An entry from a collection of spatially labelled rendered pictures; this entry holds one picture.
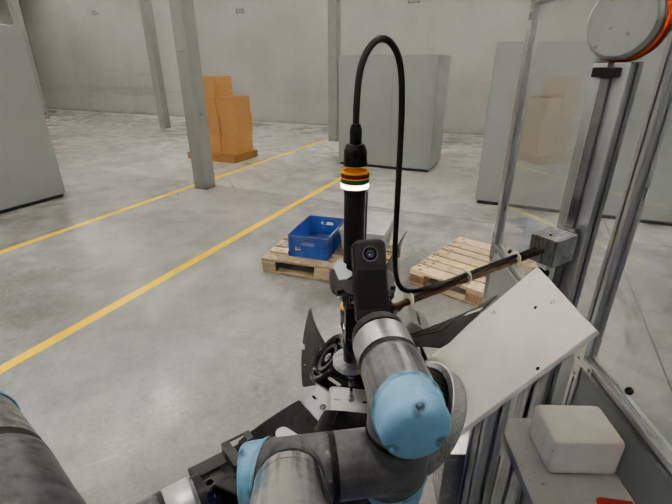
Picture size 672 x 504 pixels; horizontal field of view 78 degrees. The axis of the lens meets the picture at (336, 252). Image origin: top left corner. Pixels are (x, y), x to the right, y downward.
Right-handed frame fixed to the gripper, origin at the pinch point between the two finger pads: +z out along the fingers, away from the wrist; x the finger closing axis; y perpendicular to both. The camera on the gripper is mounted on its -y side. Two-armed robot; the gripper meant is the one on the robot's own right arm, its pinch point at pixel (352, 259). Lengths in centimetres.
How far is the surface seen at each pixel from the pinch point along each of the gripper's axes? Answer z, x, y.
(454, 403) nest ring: -2.3, 21.6, 33.4
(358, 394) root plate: -0.4, 1.7, 30.1
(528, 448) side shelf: 8, 50, 63
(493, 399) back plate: -5.0, 28.3, 30.7
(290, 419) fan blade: 6.4, -12.1, 41.9
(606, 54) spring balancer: 29, 61, -32
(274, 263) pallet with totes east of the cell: 290, -18, 142
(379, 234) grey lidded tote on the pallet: 259, 73, 105
